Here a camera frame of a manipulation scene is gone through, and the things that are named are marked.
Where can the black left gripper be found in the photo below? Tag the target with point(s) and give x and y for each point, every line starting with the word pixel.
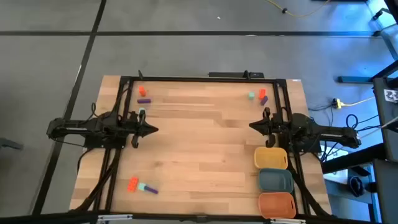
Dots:
pixel 136 119

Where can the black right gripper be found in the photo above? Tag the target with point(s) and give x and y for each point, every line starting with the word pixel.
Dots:
pixel 273 127

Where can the purple rectangular block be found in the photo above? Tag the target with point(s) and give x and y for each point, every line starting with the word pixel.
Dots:
pixel 264 101
pixel 151 189
pixel 144 100

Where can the orange studded toy brick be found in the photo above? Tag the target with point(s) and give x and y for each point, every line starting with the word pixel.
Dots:
pixel 132 184
pixel 142 91
pixel 262 93

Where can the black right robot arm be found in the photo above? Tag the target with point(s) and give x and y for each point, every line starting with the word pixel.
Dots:
pixel 326 133

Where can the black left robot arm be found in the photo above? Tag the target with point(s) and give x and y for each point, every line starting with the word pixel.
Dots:
pixel 77 127

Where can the yellow plastic bin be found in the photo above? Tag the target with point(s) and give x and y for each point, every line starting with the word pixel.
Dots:
pixel 270 158

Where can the blue-grey plastic bin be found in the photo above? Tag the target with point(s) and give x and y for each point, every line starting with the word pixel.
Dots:
pixel 276 180

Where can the black flat bar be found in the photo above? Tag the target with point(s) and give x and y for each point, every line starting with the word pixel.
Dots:
pixel 230 74

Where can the orange plastic bin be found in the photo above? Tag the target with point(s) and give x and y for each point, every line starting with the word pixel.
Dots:
pixel 276 205

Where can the black gantry crossbeam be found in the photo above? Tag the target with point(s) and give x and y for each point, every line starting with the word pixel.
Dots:
pixel 171 216

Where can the black metal crossbar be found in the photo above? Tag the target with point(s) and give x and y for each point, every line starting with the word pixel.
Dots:
pixel 351 158

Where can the blue-black metal beam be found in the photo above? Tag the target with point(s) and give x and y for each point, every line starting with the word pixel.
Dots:
pixel 354 79

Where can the black coiled bundle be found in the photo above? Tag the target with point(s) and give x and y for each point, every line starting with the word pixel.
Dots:
pixel 356 186

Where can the black white fiducial tag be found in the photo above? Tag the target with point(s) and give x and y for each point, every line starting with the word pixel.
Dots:
pixel 391 95

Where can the grey chair leg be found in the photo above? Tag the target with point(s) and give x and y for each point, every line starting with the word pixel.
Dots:
pixel 9 143

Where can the silver metal bracket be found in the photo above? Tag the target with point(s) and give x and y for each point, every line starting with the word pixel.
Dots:
pixel 115 217
pixel 287 221

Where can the small black table camera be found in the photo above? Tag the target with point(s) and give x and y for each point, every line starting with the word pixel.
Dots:
pixel 201 218

